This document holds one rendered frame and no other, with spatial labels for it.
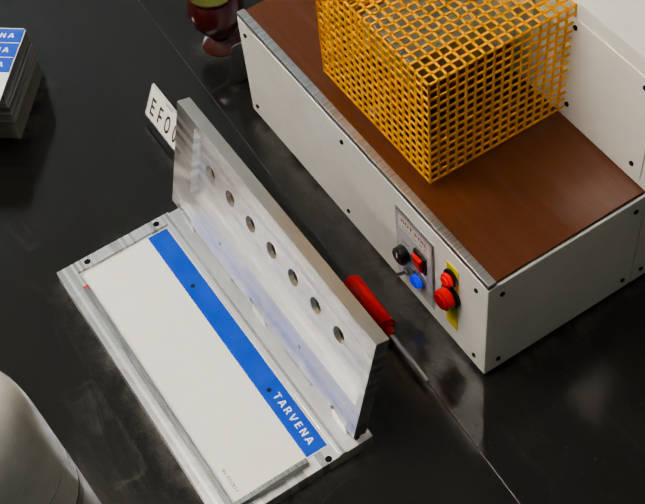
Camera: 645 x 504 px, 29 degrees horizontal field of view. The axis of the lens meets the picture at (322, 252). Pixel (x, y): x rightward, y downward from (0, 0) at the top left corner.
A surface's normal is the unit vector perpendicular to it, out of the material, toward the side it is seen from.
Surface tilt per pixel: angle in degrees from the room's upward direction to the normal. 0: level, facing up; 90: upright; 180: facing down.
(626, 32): 0
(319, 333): 76
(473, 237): 0
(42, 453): 86
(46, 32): 0
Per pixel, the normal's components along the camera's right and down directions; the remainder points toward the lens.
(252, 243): -0.83, 0.33
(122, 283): -0.08, -0.58
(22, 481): 0.84, 0.37
